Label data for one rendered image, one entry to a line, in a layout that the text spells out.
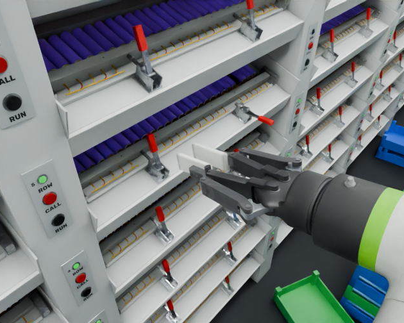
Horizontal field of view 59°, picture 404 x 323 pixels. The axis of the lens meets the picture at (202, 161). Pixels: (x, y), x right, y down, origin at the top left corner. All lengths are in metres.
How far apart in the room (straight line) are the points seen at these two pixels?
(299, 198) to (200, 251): 0.62
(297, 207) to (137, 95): 0.28
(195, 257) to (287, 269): 0.72
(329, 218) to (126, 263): 0.48
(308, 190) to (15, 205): 0.35
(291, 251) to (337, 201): 1.31
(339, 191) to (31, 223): 0.39
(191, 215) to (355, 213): 0.51
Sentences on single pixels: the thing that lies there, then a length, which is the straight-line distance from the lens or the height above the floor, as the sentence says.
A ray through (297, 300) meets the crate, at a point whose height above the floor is 0.00.
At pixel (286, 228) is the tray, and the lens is 1.60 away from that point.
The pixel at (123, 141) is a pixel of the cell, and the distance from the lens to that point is 0.69.
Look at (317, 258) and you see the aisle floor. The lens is 1.72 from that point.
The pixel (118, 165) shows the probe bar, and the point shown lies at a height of 0.93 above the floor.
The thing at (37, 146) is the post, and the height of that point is 1.08.
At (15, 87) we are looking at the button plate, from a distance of 0.43.
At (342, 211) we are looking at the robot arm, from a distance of 0.40.
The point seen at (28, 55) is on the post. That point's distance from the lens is 0.43.
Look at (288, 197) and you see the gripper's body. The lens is 0.43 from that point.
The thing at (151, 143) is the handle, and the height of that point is 0.96.
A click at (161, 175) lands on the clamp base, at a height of 0.91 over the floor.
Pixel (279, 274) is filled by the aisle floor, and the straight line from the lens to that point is 1.63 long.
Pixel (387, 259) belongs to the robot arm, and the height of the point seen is 1.05.
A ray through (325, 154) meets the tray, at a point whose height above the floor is 0.36.
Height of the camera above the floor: 1.34
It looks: 40 degrees down
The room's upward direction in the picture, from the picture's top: straight up
